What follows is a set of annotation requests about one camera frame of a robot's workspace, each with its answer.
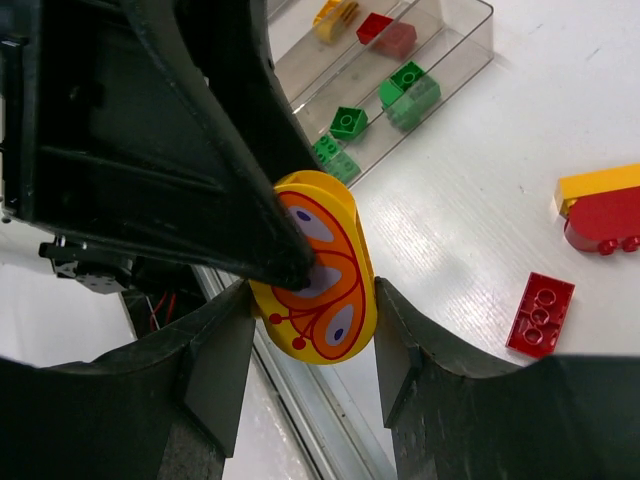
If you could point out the yellow red lego stack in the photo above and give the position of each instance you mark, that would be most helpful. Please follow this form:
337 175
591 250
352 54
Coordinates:
601 209

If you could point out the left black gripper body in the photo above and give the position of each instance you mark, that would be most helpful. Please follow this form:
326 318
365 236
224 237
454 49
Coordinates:
91 143

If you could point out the green yellow striped lego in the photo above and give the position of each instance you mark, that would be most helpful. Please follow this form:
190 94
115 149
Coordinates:
333 19

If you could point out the clear container right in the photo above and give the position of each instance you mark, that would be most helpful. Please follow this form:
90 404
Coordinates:
452 58

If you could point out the clear container middle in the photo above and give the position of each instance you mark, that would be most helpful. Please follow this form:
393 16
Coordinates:
358 73

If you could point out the green lego piece separated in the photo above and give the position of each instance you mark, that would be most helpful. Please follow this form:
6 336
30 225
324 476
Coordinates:
335 160

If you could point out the green rounded lego brick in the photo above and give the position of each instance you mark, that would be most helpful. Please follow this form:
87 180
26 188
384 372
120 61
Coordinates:
405 110

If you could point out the clear container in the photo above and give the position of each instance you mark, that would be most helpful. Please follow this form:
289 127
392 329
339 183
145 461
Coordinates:
452 58
358 73
313 35

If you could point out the green printed lego brick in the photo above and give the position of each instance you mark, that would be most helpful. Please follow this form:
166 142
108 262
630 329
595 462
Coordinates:
407 75

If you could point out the aluminium frame rail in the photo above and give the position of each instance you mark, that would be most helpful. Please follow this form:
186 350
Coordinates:
302 421

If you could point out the yellow butterfly lego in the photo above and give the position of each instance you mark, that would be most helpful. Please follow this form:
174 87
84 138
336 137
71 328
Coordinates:
334 316

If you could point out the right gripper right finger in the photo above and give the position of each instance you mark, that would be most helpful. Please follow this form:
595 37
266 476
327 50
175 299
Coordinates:
458 412

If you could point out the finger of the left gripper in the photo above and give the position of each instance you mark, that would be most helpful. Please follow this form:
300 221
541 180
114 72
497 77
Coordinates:
214 56

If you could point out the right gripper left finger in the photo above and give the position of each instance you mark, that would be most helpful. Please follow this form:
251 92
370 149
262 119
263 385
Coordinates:
164 407

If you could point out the clear container left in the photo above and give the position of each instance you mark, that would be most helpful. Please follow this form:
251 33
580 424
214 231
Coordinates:
313 35

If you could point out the red lego brick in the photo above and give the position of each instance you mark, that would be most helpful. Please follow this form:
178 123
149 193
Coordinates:
540 316

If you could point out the green small lego brick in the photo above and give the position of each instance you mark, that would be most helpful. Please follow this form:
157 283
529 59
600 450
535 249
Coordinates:
348 123

